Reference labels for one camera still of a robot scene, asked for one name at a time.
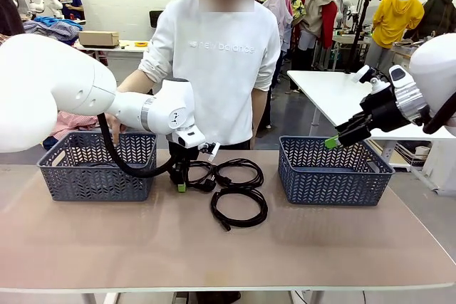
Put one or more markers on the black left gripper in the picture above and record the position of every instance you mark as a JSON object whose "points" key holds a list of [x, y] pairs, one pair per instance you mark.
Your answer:
{"points": [[183, 156]]}

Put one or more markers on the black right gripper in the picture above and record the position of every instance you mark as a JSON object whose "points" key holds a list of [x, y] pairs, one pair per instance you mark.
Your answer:
{"points": [[383, 110]]}

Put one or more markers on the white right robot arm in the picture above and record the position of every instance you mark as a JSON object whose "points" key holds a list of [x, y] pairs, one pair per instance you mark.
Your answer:
{"points": [[434, 62]]}

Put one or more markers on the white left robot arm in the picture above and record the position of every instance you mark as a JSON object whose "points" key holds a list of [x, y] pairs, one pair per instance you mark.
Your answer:
{"points": [[42, 87]]}

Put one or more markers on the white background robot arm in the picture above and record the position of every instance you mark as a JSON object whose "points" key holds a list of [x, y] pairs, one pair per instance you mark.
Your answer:
{"points": [[53, 1]]}

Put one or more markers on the person's right forearm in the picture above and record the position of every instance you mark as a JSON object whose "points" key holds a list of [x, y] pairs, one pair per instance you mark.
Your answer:
{"points": [[133, 83]]}

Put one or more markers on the person's left forearm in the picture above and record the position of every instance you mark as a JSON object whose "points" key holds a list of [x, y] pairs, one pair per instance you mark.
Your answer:
{"points": [[259, 108]]}

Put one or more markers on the person's left hand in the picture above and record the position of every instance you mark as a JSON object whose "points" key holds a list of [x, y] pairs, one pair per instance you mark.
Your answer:
{"points": [[254, 136]]}

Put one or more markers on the person's right hand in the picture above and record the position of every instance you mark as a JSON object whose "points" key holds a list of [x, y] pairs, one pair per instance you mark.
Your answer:
{"points": [[115, 126]]}

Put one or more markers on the large white table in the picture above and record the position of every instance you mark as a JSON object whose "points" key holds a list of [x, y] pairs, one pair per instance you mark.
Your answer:
{"points": [[320, 87]]}

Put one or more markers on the grey plastic lattice basket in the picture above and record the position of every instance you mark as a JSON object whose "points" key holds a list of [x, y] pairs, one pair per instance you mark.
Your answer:
{"points": [[96, 186], [335, 190]]}

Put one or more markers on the person in white sweatshirt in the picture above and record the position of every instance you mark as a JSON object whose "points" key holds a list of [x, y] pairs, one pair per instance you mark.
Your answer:
{"points": [[221, 97]]}

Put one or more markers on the black tripod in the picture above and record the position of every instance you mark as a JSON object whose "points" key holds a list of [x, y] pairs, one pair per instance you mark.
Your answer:
{"points": [[360, 26]]}

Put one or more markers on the yellow hoodie mannequin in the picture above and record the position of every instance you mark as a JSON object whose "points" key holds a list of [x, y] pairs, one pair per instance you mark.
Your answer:
{"points": [[395, 19]]}

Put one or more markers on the pink checkered cloth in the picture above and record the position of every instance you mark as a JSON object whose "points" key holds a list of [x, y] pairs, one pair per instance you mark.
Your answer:
{"points": [[71, 122]]}

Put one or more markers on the beige hoodie mannequin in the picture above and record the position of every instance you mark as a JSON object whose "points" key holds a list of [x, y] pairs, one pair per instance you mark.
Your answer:
{"points": [[317, 1]]}

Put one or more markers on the pink shirt mannequin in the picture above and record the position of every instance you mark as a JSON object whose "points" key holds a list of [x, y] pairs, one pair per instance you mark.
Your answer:
{"points": [[281, 15]]}

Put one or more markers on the floral shirt mannequin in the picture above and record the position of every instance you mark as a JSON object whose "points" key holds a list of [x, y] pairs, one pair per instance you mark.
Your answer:
{"points": [[297, 5]]}

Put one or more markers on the dark green jacket mannequin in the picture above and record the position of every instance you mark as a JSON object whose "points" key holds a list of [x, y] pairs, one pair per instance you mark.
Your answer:
{"points": [[441, 12]]}

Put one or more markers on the yellow tape roll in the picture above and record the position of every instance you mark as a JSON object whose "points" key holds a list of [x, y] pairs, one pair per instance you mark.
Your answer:
{"points": [[140, 44]]}

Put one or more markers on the white background table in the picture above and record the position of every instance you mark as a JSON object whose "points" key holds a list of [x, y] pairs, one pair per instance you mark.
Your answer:
{"points": [[124, 47]]}

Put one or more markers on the black chair back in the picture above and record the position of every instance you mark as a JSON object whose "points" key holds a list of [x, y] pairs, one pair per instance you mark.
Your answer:
{"points": [[155, 19]]}

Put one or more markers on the flat cardboard box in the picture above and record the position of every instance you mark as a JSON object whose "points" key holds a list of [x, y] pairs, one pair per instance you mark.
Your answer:
{"points": [[98, 37]]}

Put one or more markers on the pile of mixed clothes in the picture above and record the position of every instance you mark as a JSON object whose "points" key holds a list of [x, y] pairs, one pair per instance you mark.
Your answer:
{"points": [[53, 28]]}

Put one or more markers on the person in dark jacket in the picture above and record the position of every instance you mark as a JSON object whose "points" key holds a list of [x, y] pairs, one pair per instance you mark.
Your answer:
{"points": [[9, 15]]}

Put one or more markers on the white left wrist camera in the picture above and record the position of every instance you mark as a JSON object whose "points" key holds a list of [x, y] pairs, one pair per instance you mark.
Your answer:
{"points": [[213, 149]]}

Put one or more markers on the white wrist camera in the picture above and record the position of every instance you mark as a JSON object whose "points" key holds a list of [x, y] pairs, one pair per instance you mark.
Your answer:
{"points": [[361, 74], [213, 149]]}

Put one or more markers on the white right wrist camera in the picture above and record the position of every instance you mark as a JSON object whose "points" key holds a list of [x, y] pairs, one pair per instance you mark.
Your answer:
{"points": [[361, 74]]}

